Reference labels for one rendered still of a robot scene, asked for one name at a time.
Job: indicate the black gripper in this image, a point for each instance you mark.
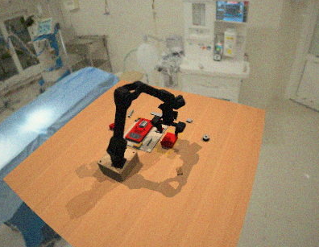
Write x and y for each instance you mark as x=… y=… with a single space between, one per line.
x=168 y=121

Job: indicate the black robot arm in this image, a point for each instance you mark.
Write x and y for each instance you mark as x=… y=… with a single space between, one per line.
x=122 y=99

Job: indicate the small black toy tyre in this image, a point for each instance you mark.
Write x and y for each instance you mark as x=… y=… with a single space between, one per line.
x=206 y=137

